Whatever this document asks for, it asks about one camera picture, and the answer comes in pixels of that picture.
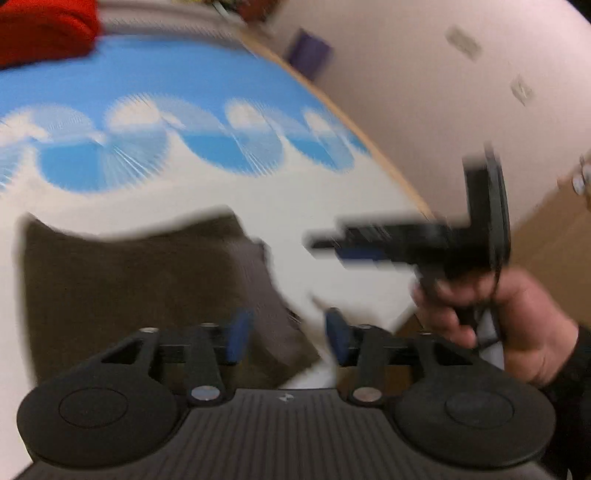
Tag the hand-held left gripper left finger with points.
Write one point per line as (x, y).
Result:
(238, 334)

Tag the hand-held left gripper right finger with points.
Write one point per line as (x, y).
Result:
(337, 337)

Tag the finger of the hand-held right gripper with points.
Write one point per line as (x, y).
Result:
(362, 254)
(351, 236)

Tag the person's right hand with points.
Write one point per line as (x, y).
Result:
(521, 323)

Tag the blue white patterned bed sheet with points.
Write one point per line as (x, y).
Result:
(207, 194)

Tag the red folded quilt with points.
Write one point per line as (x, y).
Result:
(41, 27)

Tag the wooden bed frame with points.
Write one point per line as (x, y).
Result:
(406, 187)

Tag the purple wall item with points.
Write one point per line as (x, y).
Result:
(310, 53)

